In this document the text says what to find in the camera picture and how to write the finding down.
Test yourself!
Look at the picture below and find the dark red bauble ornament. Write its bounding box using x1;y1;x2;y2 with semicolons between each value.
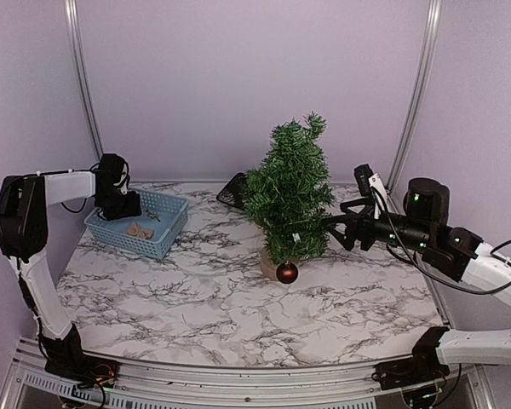
276;261;299;285

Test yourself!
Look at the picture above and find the aluminium corner post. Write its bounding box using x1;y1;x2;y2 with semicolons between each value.
386;0;443;193
64;0;104;159

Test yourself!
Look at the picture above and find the left aluminium corner post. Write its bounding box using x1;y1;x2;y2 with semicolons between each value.
64;0;104;159

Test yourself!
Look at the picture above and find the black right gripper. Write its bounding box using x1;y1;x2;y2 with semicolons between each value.
322;198;433;254

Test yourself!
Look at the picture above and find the aluminium front rail frame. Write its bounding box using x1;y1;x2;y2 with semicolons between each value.
0;338;496;408

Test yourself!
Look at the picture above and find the light blue perforated plastic basket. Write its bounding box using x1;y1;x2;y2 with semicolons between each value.
84;189;188;260

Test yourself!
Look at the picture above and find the right aluminium corner post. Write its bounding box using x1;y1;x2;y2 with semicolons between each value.
386;0;443;193

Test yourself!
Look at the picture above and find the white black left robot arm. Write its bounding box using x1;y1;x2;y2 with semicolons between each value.
0;153;141;380

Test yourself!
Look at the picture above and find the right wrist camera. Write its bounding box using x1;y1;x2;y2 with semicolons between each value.
354;164;388;220

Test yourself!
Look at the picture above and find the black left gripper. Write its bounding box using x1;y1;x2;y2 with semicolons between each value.
95;187;141;221

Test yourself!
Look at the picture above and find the gold berry sprig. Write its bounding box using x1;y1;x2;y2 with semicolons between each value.
146;209;161;222

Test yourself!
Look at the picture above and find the beige burlap bow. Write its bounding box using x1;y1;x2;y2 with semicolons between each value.
126;222;154;240

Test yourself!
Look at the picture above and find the small green christmas tree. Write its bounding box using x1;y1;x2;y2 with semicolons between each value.
243;112;335;282

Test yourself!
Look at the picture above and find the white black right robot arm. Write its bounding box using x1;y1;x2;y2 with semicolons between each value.
322;176;511;389

